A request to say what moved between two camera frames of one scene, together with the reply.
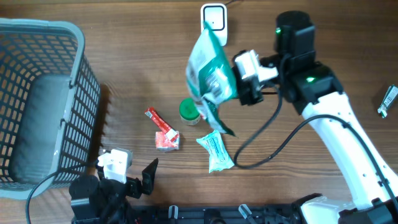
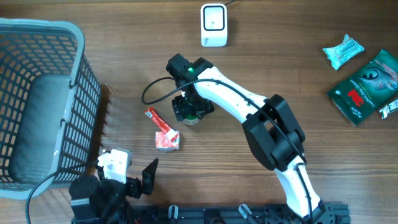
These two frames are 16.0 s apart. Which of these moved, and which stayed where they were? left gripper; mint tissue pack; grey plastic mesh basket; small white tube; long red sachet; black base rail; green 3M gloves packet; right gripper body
Moved: mint tissue pack; small white tube; green 3M gloves packet; right gripper body
Stayed: long red sachet; grey plastic mesh basket; black base rail; left gripper
